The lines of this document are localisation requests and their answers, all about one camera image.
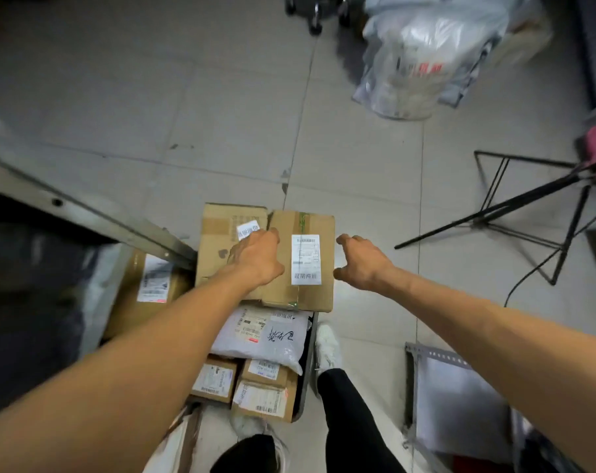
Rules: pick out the person's leg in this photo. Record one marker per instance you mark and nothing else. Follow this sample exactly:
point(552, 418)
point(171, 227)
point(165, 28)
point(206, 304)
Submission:
point(248, 458)
point(357, 428)

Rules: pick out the white shoe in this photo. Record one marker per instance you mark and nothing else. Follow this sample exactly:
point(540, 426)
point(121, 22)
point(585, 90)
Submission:
point(327, 349)
point(253, 423)

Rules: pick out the person's left hand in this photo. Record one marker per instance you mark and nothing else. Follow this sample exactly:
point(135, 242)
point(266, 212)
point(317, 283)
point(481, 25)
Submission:
point(258, 261)

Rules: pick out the person's right leg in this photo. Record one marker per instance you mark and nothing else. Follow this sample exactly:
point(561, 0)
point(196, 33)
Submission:
point(357, 428)

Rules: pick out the white right shoe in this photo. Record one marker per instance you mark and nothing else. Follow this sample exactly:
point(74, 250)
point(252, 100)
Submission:
point(327, 349)

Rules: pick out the person's right hand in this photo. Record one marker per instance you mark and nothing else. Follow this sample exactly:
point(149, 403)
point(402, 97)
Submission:
point(367, 265)

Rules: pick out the person's right forearm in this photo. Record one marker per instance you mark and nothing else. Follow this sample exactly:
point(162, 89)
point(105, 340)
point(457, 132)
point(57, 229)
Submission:
point(515, 349)

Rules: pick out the white left shoe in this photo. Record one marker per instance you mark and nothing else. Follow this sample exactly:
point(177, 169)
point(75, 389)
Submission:
point(253, 423)

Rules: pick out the box with handwritten label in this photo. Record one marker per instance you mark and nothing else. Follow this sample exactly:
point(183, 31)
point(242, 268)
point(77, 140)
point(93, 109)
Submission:
point(266, 371)

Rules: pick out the cardboard box green printed tape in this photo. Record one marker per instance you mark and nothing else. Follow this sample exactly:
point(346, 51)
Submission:
point(307, 221)

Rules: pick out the cardboard box black swirl logo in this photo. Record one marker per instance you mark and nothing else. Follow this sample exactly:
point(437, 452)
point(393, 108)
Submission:
point(214, 231)

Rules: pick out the white mailer bag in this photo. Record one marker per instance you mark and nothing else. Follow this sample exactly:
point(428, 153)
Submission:
point(258, 339)

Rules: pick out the labelled cardboard box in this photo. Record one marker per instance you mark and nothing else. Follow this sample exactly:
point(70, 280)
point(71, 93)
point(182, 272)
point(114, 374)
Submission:
point(130, 300)

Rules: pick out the low grey metal rack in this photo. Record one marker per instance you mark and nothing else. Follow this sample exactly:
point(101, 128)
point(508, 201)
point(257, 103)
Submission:
point(460, 408)

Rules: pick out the black light stand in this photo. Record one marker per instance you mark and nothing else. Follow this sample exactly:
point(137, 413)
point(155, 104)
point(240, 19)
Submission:
point(524, 197)

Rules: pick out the heap of white plastic bags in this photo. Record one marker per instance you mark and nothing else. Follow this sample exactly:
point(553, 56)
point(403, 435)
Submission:
point(426, 59)

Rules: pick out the person's left leg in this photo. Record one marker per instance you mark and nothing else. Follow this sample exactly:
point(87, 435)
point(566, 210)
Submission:
point(248, 458)

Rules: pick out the person's left forearm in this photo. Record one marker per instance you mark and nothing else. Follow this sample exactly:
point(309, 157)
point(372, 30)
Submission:
point(105, 379)

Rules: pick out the grey metal shelf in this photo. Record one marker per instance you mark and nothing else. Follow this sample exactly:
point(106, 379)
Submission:
point(81, 211)

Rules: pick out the cardboard box with black handwriting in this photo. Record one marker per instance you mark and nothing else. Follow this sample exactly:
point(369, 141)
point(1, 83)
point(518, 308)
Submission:
point(263, 401)

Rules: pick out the small cardboard box white label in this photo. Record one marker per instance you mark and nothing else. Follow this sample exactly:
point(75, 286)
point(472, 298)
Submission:
point(214, 379)

